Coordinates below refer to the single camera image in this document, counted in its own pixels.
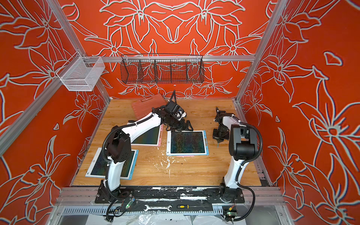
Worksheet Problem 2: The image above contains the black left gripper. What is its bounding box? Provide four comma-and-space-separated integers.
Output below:
168, 116, 195, 132

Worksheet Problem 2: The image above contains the pink framed writing tablet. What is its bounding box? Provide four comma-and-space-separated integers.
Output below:
131, 125, 163, 146

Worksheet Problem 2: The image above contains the yellow handled screwdriver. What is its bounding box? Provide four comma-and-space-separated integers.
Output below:
176, 204, 210, 209

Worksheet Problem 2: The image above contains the blue framed tablet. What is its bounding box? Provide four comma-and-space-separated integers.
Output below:
166, 130, 209, 156
85, 148, 139, 180

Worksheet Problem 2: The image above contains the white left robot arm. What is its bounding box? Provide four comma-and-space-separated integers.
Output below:
102, 101, 194, 192

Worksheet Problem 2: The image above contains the clear plastic wall bin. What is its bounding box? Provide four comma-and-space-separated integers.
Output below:
56, 56, 105, 92

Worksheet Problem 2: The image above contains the silver open-end wrench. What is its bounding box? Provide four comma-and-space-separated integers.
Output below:
144, 204, 172, 212

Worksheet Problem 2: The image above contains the blue framed front tablet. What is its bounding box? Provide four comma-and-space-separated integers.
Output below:
85, 148, 139, 180

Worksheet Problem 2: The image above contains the black wire wall basket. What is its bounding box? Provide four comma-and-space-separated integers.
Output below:
120, 54, 205, 84

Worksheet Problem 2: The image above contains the red plastic tool case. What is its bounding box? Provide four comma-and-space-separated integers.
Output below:
132, 94, 167, 120

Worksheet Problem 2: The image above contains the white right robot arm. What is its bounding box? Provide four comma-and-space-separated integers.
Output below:
212, 108, 263, 196

